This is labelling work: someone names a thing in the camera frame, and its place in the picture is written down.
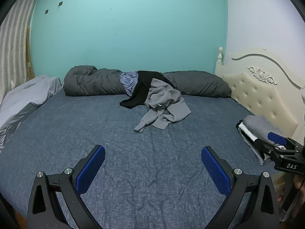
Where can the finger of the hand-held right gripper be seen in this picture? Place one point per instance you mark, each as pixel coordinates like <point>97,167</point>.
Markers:
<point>275,137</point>
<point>264,146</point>

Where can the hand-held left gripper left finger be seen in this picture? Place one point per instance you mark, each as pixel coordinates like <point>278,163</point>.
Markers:
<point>91,169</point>

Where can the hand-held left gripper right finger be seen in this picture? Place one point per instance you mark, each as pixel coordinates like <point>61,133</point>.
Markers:
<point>214,169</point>

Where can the grey knit sweater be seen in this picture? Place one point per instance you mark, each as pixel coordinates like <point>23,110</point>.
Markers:
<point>164,105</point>

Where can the person's right hand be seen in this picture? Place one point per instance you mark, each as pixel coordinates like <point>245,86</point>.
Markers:
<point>299,183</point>

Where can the folded dark grey garment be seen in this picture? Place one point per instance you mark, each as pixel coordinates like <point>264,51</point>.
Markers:
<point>255,150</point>

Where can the folded white garment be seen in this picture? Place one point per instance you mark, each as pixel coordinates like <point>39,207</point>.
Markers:
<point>246,131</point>

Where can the bed with blue-grey sheet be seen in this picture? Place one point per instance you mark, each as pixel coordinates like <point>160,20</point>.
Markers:
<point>95,124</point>

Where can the cream tufted headboard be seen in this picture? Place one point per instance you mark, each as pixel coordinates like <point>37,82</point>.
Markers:
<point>262,90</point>

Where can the dark grey rolled duvet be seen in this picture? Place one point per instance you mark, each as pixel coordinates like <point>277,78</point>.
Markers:
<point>95,81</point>

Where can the black garment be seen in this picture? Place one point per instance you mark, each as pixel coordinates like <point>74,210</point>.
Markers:
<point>140,93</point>

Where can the lavender garment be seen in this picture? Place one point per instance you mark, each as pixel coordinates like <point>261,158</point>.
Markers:
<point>128,81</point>

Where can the light grey satin sheet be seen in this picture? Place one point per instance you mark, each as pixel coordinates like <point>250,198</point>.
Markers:
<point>26,95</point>

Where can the striped beige curtain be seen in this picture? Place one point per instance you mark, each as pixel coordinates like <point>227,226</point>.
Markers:
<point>14,40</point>

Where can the wooden window frame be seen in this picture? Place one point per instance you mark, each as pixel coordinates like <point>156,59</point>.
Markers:
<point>29,52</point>

